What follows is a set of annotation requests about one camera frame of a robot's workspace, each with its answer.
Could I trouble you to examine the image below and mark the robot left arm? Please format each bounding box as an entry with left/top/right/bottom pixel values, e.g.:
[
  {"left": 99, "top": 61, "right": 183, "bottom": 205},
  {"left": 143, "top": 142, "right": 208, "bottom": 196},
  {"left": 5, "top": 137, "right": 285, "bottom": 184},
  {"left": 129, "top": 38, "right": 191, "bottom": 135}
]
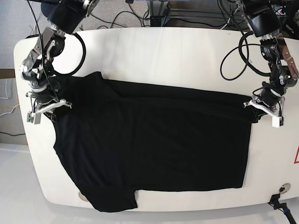
[{"left": 236, "top": 0, "right": 299, "bottom": 117}]

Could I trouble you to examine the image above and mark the silver table grommet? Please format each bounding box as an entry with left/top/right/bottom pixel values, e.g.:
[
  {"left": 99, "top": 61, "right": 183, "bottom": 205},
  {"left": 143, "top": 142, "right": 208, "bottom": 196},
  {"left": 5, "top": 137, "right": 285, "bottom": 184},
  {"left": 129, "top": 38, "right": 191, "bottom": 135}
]
[
  {"left": 78, "top": 192, "right": 89, "bottom": 202},
  {"left": 279, "top": 183, "right": 291, "bottom": 194}
]

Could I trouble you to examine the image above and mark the red warning triangle sticker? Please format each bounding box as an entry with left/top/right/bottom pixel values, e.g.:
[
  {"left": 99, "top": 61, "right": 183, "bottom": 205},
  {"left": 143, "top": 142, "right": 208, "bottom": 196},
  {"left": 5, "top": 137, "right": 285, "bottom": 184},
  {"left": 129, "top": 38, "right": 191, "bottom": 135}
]
[{"left": 294, "top": 147, "right": 299, "bottom": 164}]

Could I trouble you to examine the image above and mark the robot left gripper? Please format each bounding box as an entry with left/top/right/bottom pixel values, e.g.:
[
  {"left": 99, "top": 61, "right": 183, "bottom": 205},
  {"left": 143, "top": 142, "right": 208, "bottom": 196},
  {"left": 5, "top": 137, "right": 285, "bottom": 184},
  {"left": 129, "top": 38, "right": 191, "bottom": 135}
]
[{"left": 243, "top": 87, "right": 285, "bottom": 117}]

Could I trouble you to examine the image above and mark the black clamp with cable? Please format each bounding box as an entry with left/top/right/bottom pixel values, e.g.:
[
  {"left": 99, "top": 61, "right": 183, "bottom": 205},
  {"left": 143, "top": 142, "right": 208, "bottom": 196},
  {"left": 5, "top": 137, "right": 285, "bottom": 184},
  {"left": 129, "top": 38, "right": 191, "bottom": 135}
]
[{"left": 268, "top": 194, "right": 297, "bottom": 224}]

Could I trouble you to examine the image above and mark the silver table grommet right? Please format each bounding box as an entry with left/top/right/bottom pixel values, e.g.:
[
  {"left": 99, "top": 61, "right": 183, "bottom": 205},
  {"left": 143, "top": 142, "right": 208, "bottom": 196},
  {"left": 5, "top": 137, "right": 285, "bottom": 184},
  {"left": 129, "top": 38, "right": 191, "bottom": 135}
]
[{"left": 279, "top": 183, "right": 291, "bottom": 194}]

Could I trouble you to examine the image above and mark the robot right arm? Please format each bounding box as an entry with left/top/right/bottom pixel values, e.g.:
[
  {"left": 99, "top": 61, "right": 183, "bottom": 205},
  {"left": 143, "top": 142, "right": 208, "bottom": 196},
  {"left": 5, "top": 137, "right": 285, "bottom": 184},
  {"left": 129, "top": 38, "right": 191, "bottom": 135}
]
[{"left": 20, "top": 0, "right": 98, "bottom": 117}]

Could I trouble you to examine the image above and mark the black T-shirt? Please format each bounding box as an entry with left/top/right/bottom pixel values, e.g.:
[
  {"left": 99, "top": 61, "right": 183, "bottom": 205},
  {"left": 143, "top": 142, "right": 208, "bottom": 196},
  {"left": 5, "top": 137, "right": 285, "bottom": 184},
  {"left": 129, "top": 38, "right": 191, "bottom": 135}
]
[{"left": 53, "top": 72, "right": 258, "bottom": 212}]

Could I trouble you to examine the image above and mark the robot right gripper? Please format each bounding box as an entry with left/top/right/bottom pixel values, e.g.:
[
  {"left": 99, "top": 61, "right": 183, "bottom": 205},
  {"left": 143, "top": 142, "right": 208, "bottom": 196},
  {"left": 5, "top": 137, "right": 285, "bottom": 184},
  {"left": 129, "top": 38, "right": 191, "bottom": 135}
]
[{"left": 26, "top": 87, "right": 72, "bottom": 114}]

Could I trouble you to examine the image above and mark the white floor cable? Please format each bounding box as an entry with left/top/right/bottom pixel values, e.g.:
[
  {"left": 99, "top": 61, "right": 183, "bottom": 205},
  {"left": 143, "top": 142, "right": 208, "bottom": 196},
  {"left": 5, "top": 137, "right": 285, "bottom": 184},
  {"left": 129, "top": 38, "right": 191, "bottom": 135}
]
[{"left": 0, "top": 78, "right": 12, "bottom": 100}]

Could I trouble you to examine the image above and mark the silver table grommet left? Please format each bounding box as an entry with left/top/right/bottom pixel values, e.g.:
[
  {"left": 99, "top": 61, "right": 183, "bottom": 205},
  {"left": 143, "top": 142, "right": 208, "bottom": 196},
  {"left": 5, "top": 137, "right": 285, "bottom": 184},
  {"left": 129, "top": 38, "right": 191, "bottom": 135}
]
[{"left": 78, "top": 192, "right": 89, "bottom": 202}]

